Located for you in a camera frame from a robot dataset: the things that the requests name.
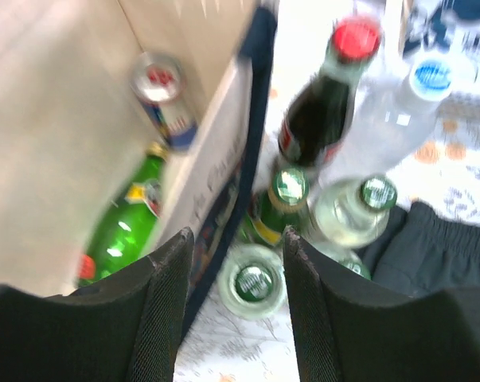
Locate floral table mat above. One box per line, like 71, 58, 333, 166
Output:
174, 1, 480, 381

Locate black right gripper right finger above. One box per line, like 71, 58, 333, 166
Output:
283, 228, 480, 381

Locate clear chang bottle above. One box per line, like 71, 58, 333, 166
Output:
306, 174, 397, 248
337, 251, 371, 280
217, 244, 287, 321

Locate red tab drink can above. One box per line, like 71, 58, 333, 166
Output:
130, 52, 197, 151

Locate clear Chang bottle back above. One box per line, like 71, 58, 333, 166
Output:
337, 251, 371, 280

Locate beige canvas tote bag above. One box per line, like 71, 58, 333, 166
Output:
0, 1, 257, 296

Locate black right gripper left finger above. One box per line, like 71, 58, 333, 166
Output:
0, 228, 193, 381

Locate Pocari Sweat plastic bottle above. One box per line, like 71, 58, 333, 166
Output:
319, 55, 455, 185

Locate dark folded shorts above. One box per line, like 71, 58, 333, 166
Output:
356, 202, 480, 297

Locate dark cola bottle red cap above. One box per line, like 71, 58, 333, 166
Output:
278, 15, 382, 168

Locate white plastic basket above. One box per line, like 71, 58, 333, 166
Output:
402, 0, 480, 96

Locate green Perrier bottle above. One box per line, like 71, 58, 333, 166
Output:
77, 142, 169, 287
240, 166, 310, 248

